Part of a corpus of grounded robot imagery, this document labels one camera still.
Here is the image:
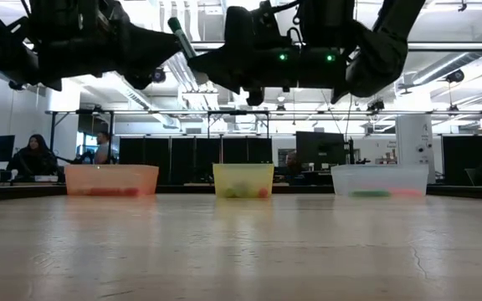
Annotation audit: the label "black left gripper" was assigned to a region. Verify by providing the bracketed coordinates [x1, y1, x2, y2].
[27, 23, 182, 91]

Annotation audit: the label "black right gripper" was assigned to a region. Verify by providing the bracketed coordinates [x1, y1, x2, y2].
[187, 44, 309, 107]

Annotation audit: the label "green slim highlighter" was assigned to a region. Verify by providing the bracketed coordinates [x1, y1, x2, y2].
[349, 190, 391, 198]

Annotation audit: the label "white ceiling pipes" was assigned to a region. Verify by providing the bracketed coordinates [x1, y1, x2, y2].
[156, 0, 221, 112]

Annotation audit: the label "yellow translucent plastic bin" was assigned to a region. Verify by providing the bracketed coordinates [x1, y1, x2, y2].
[212, 162, 275, 199]

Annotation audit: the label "orange translucent plastic bin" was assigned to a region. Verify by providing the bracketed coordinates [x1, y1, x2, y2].
[64, 164, 161, 197]

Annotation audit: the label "clear plastic bin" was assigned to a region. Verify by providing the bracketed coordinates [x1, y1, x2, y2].
[331, 164, 429, 196]

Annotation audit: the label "white pillar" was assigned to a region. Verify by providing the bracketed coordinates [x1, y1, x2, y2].
[394, 115, 437, 186]

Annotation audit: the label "black partition panel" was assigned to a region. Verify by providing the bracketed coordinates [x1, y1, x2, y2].
[442, 135, 482, 187]

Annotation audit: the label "black background rig frame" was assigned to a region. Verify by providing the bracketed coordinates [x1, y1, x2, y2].
[46, 107, 482, 166]

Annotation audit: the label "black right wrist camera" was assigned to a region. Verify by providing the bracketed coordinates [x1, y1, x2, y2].
[223, 4, 295, 48]

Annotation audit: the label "black partition wall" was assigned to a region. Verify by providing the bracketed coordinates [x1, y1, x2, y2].
[118, 136, 274, 187]

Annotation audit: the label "silver ceiling air duct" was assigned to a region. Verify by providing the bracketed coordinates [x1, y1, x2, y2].
[410, 41, 482, 87]

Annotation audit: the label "black overhead frame bar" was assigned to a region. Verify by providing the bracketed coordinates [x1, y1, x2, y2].
[23, 40, 482, 53]

